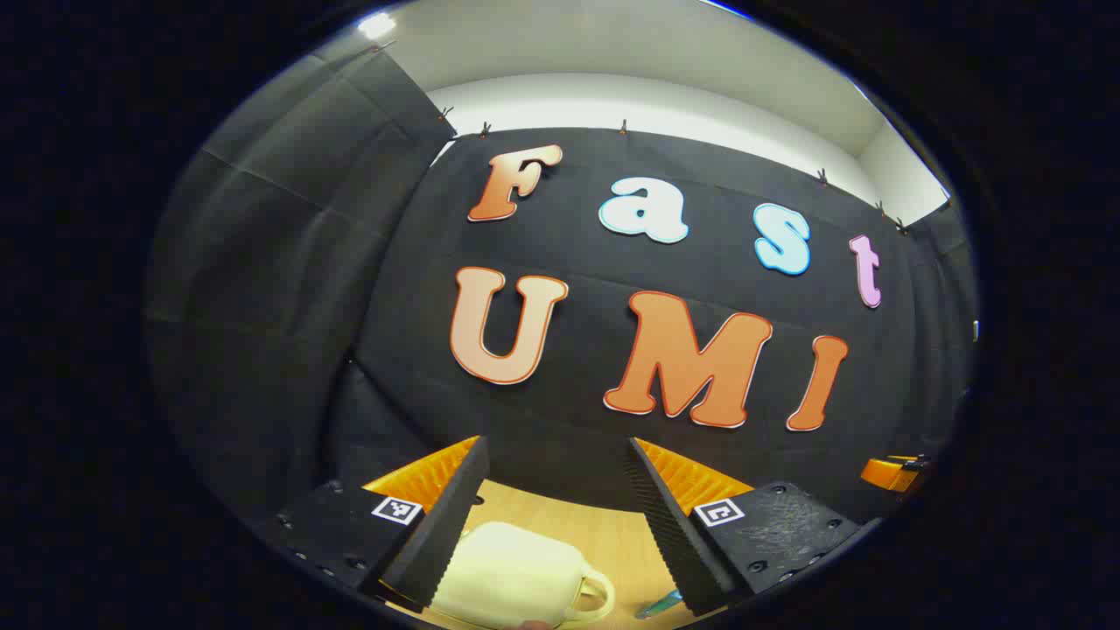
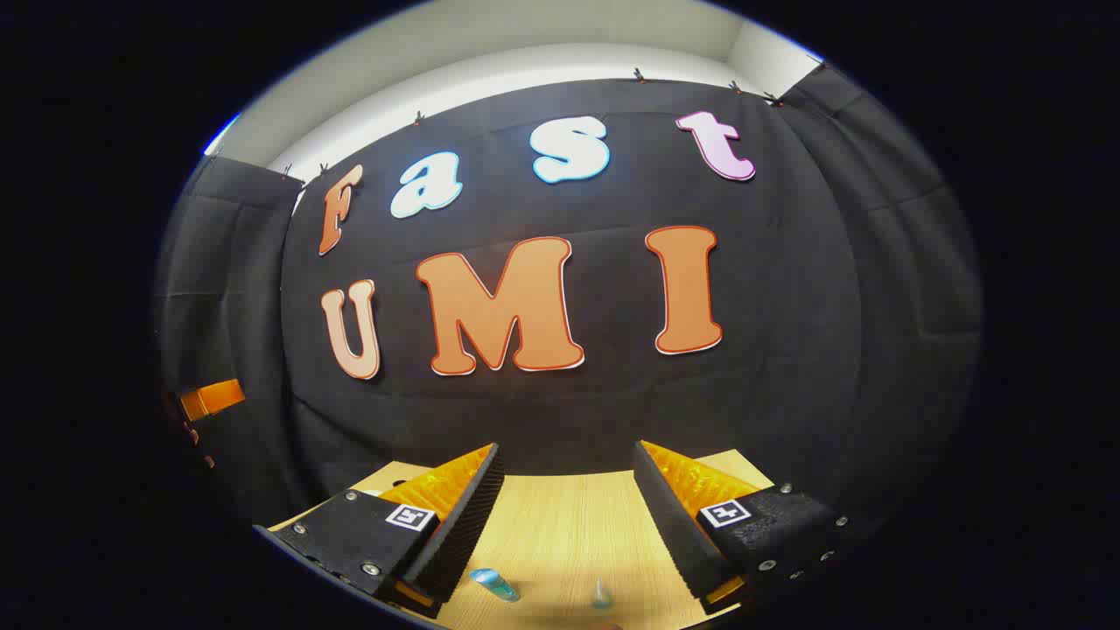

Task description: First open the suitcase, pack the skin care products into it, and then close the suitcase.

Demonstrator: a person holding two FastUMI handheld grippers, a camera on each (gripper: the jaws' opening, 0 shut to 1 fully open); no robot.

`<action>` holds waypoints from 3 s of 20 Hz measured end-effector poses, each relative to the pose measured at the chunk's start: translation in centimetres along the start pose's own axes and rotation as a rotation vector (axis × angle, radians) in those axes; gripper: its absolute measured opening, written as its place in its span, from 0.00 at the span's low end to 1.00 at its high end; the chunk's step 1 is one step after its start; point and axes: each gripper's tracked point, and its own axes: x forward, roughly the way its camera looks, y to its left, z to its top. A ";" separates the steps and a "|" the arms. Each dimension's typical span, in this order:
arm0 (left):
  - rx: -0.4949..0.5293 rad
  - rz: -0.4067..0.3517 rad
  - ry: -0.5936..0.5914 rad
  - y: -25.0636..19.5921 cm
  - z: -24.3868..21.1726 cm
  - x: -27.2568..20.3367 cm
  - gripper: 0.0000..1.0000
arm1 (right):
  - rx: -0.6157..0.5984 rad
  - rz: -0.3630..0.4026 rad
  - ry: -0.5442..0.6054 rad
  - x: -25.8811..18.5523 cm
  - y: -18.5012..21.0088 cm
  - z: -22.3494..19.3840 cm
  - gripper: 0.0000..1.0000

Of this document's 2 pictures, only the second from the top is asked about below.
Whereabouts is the blue skin care bottle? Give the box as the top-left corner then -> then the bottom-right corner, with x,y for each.
469,568 -> 522,604

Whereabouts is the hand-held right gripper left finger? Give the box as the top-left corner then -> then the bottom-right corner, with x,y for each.
254,442 -> 507,624

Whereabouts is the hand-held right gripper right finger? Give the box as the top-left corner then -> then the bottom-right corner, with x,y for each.
632,439 -> 885,615

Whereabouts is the black backdrop cloth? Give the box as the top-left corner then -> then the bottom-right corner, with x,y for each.
153,63 -> 985,528

